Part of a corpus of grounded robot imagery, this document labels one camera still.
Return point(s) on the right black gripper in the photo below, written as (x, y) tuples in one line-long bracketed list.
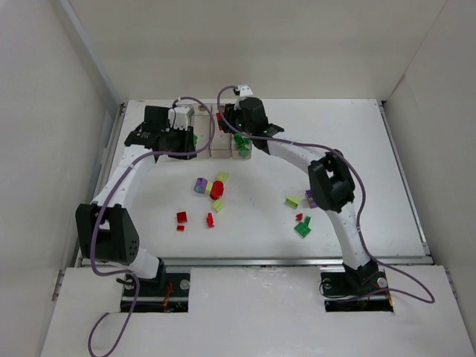
[(231, 119)]

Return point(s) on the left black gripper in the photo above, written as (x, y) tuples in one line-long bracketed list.
[(184, 143)]

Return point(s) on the red lego piece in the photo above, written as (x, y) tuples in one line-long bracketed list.
[(220, 122)]

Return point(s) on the purple round lego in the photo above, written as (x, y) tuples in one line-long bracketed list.
[(200, 185)]

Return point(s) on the red round lego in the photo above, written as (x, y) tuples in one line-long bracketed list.
[(217, 190)]

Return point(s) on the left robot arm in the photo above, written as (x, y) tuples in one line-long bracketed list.
[(105, 228)]

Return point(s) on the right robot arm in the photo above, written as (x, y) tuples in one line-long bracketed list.
[(331, 183)]

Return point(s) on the yellow lego by purple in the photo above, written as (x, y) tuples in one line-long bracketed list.
[(209, 187)]

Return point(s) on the yellow lego upper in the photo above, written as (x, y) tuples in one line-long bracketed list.
[(223, 177)]

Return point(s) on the yellow lego lower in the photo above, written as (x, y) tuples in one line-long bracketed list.
[(217, 205)]

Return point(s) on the red square lego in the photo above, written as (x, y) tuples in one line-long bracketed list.
[(181, 217)]

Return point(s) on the red tall lego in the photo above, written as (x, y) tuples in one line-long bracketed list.
[(210, 220)]

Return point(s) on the yellow sloped lego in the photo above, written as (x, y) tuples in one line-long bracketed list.
[(293, 201)]

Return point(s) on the purple lego stack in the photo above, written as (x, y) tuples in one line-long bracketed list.
[(310, 200)]

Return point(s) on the green lego plate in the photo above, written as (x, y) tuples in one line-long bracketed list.
[(302, 228)]

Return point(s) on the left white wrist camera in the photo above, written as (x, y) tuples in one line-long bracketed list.
[(180, 117)]

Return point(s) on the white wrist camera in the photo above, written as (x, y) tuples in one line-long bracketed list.
[(243, 91), (180, 117)]

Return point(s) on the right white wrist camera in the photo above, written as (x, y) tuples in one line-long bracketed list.
[(243, 91)]

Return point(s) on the aluminium rail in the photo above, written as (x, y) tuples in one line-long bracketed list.
[(332, 261)]

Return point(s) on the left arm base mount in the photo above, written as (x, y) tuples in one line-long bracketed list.
[(172, 296)]

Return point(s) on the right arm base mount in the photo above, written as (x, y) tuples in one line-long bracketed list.
[(341, 296)]

